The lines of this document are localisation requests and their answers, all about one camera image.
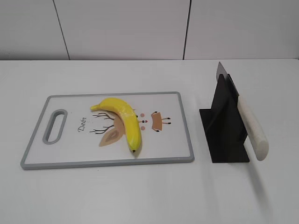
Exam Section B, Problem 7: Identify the white-handled kitchen knife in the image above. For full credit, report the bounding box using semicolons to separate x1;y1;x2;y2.
216;62;269;161

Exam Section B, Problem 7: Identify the yellow plastic banana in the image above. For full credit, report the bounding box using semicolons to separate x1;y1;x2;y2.
90;98;142;153

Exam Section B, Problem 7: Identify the white grey-rimmed cutting board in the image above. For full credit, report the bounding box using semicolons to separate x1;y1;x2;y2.
20;91;194;170

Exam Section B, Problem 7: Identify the black knife stand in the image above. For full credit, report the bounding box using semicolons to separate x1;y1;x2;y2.
199;74;249;163

